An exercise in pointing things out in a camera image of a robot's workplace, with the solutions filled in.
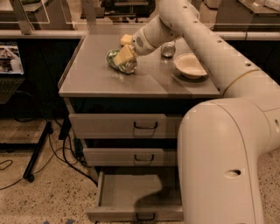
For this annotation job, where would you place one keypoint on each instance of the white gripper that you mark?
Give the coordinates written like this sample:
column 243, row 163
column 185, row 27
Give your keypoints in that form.
column 140, row 44

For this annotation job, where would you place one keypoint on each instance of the green crushed soda can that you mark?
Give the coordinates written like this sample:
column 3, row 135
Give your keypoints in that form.
column 128, row 67

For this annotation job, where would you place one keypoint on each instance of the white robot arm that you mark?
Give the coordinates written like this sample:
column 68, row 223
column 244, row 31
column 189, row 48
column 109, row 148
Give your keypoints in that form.
column 219, row 141

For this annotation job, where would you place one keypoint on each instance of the silver soda can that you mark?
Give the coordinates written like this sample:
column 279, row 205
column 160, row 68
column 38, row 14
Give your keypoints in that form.
column 168, row 49

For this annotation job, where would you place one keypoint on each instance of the grey drawer cabinet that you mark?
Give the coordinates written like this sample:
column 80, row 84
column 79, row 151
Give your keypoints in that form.
column 91, row 86

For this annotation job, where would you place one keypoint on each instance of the top grey drawer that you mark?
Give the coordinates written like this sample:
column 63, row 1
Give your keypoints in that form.
column 125, row 126

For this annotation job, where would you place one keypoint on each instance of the grey drawer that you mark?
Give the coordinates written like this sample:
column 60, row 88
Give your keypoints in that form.
column 137, row 194
column 130, row 156
column 125, row 126

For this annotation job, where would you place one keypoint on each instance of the middle grey drawer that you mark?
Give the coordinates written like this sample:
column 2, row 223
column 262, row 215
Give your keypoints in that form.
column 130, row 156

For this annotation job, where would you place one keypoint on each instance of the bottom grey drawer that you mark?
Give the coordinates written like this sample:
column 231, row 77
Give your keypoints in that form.
column 137, row 194

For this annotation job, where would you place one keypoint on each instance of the yellow sponge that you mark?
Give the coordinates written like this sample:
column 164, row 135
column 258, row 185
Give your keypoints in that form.
column 126, row 39

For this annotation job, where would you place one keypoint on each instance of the white paper bowl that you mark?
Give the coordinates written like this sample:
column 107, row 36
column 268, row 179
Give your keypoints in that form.
column 189, row 66

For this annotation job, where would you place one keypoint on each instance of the open laptop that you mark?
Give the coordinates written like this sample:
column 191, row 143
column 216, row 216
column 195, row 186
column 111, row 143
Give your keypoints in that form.
column 12, row 73

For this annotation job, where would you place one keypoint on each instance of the black desk leg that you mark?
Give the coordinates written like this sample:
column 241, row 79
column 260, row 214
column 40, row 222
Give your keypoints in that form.
column 28, row 175

